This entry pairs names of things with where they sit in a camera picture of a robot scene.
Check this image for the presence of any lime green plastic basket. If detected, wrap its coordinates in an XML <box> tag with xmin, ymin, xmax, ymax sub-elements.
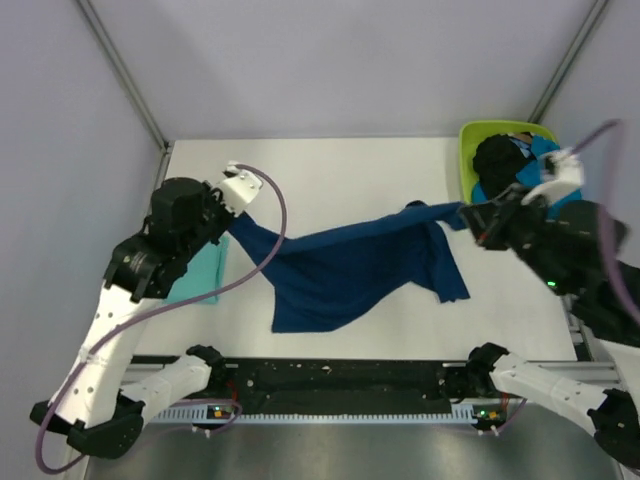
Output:
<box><xmin>458</xmin><ymin>119</ymin><xmax>557</xmax><ymax>203</ymax></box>

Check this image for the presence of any left aluminium frame post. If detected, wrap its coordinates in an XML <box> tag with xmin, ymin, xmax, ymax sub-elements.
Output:
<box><xmin>74</xmin><ymin>0</ymin><xmax>174</xmax><ymax>151</ymax></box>

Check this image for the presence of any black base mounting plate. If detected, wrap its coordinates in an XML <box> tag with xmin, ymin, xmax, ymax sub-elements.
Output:
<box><xmin>226</xmin><ymin>357</ymin><xmax>499</xmax><ymax>416</ymax></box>

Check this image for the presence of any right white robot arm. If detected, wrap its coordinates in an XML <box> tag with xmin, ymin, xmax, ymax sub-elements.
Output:
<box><xmin>459</xmin><ymin>185</ymin><xmax>639</xmax><ymax>470</ymax></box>

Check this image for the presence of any right aluminium frame post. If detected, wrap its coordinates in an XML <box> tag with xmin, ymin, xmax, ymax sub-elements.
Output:
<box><xmin>527</xmin><ymin>0</ymin><xmax>612</xmax><ymax>124</ymax></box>

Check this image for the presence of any aluminium frame post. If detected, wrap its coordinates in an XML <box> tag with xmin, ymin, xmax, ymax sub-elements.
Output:
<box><xmin>527</xmin><ymin>0</ymin><xmax>612</xmax><ymax>124</ymax></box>
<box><xmin>74</xmin><ymin>0</ymin><xmax>174</xmax><ymax>151</ymax></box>

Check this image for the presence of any dark blue printed t-shirt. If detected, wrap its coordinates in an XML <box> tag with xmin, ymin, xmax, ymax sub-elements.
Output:
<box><xmin>230</xmin><ymin>201</ymin><xmax>470</xmax><ymax>334</ymax></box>

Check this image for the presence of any bright blue t-shirt in basket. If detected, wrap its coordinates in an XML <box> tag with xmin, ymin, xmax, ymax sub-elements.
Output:
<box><xmin>471</xmin><ymin>132</ymin><xmax>560</xmax><ymax>204</ymax></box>

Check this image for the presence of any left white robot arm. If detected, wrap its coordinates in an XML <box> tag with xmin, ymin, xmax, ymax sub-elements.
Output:
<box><xmin>30</xmin><ymin>170</ymin><xmax>262</xmax><ymax>459</ymax></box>

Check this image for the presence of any aluminium extrusion rail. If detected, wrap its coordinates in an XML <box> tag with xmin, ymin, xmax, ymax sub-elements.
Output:
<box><xmin>535</xmin><ymin>362</ymin><xmax>621</xmax><ymax>388</ymax></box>

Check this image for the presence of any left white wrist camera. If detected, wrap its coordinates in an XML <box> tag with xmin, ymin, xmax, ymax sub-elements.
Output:
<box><xmin>215</xmin><ymin>161</ymin><xmax>263</xmax><ymax>217</ymax></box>

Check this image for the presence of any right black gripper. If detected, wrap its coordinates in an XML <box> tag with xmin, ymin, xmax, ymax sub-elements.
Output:
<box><xmin>455</xmin><ymin>183</ymin><xmax>572</xmax><ymax>296</ymax></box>

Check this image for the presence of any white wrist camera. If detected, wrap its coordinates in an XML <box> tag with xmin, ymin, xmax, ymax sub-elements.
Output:
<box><xmin>521</xmin><ymin>149</ymin><xmax>584</xmax><ymax>206</ymax></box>
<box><xmin>215</xmin><ymin>161</ymin><xmax>263</xmax><ymax>217</ymax></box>

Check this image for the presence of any folded teal t-shirt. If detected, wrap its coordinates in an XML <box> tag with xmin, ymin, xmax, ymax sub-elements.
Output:
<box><xmin>164</xmin><ymin>236</ymin><xmax>229</xmax><ymax>304</ymax></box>

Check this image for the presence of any black t-shirt in basket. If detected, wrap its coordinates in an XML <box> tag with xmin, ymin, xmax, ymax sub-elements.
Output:
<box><xmin>472</xmin><ymin>134</ymin><xmax>532</xmax><ymax>199</ymax></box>

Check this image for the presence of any grey slotted cable duct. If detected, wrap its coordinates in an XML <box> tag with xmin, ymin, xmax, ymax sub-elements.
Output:
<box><xmin>149</xmin><ymin>402</ymin><xmax>501</xmax><ymax>426</ymax></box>

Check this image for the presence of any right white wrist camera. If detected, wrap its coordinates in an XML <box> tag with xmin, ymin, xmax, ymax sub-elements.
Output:
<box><xmin>521</xmin><ymin>149</ymin><xmax>584</xmax><ymax>206</ymax></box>

